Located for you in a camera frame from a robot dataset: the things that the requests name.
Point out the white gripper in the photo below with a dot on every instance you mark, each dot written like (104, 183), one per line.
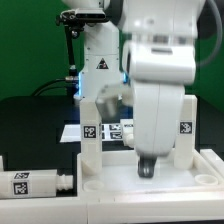
(156, 113)

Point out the white desk top tray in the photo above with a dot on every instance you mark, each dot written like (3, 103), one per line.
(123, 172)

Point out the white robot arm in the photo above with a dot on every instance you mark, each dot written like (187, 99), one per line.
(156, 22)

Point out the white marker sheet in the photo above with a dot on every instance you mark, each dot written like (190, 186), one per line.
(110, 132)

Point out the white L-shaped obstacle wall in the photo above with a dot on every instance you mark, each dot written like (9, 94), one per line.
(69, 207)

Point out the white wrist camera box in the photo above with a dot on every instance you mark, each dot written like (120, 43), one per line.
(158, 63)

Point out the black camera on stand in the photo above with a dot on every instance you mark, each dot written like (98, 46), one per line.
(74, 21)

